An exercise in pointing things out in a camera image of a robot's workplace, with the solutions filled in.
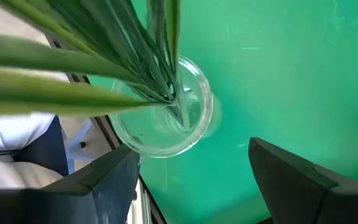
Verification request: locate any green table mat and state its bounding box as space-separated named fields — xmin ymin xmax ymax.
xmin=87 ymin=0 xmax=358 ymax=224

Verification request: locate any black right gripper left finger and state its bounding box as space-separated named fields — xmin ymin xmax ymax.
xmin=0 ymin=145 xmax=142 ymax=224

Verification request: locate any black diagonal frame strut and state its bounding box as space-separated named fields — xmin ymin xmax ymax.
xmin=12 ymin=115 xmax=70 ymax=177

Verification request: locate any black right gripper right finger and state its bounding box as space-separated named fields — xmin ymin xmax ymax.
xmin=248 ymin=137 xmax=358 ymax=224

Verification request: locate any red artificial flower bunch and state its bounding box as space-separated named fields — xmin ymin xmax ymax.
xmin=0 ymin=0 xmax=192 ymax=128

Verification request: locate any clear glass vase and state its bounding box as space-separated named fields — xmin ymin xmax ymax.
xmin=108 ymin=55 xmax=223 ymax=159

